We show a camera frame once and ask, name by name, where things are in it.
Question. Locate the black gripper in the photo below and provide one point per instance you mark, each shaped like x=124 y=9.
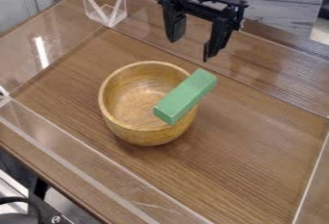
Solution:
x=224 y=12

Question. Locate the green rectangular block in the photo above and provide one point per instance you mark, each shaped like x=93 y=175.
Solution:
x=184 y=96

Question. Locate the brown wooden bowl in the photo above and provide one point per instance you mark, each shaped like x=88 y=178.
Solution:
x=140 y=106

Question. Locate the black table leg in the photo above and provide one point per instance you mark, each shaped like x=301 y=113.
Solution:
x=40 y=188

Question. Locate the clear acrylic tray wall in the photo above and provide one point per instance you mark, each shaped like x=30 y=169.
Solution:
x=250 y=164

